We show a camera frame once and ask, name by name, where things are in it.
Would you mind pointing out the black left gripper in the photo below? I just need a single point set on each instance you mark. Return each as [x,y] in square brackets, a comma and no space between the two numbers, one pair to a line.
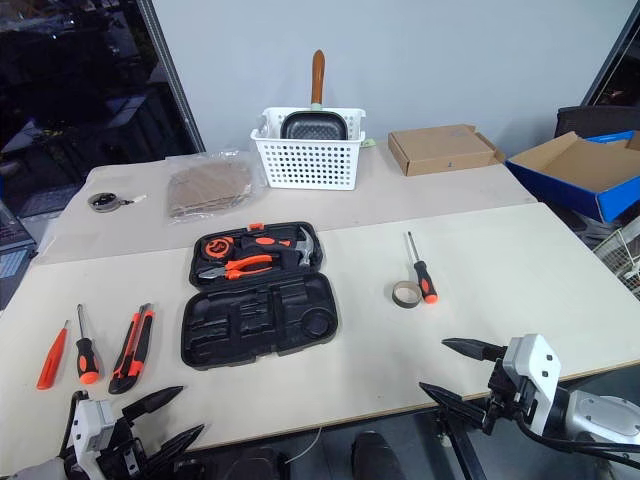
[122,455]

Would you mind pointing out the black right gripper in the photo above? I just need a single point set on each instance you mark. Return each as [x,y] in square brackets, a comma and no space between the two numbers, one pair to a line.
[505,395]

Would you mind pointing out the orange black utility knife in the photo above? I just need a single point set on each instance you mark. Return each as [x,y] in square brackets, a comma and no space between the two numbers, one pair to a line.
[132,350]

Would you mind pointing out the orange tester pen screwdriver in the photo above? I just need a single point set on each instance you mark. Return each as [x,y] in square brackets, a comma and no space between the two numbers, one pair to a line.
[52,360]

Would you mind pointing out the black tool case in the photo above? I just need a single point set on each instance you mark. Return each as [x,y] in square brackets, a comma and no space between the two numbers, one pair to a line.
[260,325]

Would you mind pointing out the grey tape roll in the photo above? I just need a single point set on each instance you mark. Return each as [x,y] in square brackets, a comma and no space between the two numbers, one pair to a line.
[406,301]

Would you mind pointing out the dark rounded shape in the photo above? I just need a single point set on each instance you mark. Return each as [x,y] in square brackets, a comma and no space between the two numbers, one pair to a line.
[375,457]

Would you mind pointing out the orange black tape measure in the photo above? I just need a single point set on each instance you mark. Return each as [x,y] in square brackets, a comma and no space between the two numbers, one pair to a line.
[218,248]

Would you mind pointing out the open blue cardboard box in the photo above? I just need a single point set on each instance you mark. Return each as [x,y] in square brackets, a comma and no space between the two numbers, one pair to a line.
[565,175]

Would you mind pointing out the flat brown cardboard box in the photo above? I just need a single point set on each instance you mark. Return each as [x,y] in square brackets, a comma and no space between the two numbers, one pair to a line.
[440,150]

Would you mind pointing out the dark laptop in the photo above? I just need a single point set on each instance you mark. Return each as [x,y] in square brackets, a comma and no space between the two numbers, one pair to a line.
[12,250]

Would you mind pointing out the clear bag of brown mats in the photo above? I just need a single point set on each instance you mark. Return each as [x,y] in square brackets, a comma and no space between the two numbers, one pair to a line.
[210,190]

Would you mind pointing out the small pale green object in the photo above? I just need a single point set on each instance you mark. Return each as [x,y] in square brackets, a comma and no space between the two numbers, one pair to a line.
[369,143]

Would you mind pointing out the white perforated plastic basket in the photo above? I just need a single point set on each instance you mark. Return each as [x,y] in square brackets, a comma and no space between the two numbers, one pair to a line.
[305,165]

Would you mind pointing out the black chair back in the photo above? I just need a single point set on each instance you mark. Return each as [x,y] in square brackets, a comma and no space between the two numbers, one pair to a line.
[595,120]

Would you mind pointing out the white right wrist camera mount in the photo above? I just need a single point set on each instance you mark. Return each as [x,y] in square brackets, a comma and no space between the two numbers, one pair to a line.
[532,365]

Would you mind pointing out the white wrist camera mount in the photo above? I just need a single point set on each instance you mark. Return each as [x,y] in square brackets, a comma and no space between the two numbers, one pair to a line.
[532,365]
[90,425]

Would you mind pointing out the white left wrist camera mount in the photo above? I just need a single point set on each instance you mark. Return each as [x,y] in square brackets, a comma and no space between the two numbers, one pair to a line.
[90,425]

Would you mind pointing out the black table frame leg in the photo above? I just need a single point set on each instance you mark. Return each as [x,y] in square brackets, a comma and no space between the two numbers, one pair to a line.
[462,450]

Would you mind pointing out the grey window frame post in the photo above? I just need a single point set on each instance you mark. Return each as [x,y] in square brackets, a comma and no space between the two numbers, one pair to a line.
[172,75]

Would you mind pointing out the dark window frame post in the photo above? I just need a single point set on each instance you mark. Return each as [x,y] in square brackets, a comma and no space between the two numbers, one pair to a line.
[612,50]

